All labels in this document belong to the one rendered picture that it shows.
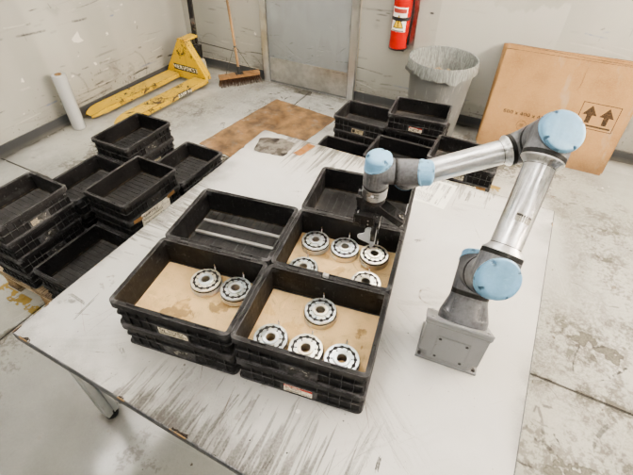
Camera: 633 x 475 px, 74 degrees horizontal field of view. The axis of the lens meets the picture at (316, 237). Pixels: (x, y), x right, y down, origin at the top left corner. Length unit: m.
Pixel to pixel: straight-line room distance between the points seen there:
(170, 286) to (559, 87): 3.32
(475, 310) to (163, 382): 0.98
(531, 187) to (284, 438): 0.97
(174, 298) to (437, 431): 0.91
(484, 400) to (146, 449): 1.43
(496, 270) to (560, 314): 1.61
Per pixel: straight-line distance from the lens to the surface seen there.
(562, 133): 1.28
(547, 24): 4.02
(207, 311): 1.40
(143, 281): 1.49
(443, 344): 1.38
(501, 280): 1.21
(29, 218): 2.55
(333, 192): 1.82
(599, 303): 2.97
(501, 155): 1.38
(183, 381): 1.44
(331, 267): 1.49
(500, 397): 1.48
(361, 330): 1.33
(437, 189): 2.15
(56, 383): 2.50
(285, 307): 1.38
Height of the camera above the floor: 1.92
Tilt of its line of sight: 43 degrees down
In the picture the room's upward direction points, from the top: 1 degrees clockwise
